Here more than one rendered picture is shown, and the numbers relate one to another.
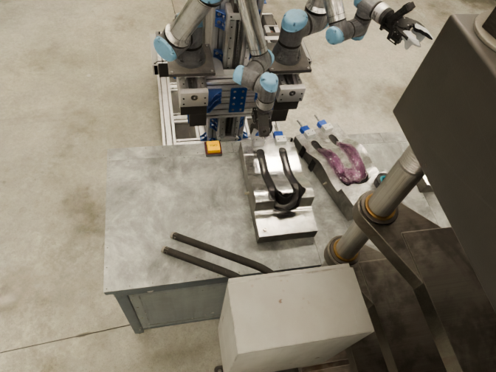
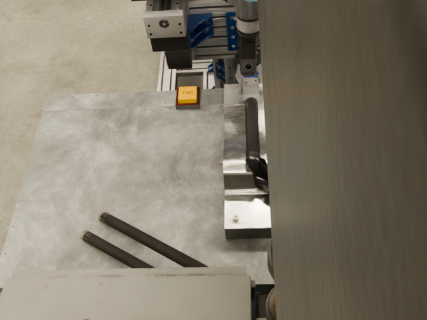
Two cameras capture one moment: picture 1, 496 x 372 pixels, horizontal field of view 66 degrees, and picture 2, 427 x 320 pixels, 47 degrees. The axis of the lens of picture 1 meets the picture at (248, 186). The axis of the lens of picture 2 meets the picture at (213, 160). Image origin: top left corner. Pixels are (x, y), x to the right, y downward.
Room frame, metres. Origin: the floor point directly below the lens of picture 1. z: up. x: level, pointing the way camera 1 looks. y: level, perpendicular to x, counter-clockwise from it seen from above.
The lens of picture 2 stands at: (0.18, -0.36, 2.02)
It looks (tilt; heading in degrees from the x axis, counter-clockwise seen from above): 54 degrees down; 26
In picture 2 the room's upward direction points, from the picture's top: 7 degrees counter-clockwise
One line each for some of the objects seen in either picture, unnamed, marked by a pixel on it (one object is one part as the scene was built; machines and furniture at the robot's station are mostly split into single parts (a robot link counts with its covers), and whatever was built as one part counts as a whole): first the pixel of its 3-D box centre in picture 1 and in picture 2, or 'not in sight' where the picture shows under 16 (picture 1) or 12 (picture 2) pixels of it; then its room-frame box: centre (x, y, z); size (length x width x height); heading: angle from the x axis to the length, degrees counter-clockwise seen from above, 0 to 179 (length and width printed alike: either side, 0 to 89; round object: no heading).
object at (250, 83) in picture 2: (256, 134); (250, 76); (1.25, 0.01, 0.90); 0.13 x 0.05 x 0.05; 20
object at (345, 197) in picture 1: (343, 164); not in sight; (1.21, -0.43, 0.86); 0.50 x 0.26 x 0.11; 37
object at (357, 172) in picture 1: (345, 159); not in sight; (1.21, -0.43, 0.90); 0.26 x 0.18 x 0.08; 37
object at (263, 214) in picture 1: (277, 184); (269, 150); (1.01, -0.13, 0.87); 0.50 x 0.26 x 0.14; 20
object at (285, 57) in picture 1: (288, 47); not in sight; (1.70, -0.05, 1.09); 0.15 x 0.15 x 0.10
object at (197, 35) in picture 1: (188, 29); not in sight; (1.52, 0.41, 1.20); 0.13 x 0.12 x 0.14; 160
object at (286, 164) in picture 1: (280, 174); (272, 134); (1.03, -0.13, 0.92); 0.35 x 0.16 x 0.09; 20
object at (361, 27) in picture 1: (357, 26); not in sight; (1.60, -0.33, 1.33); 0.11 x 0.08 x 0.11; 136
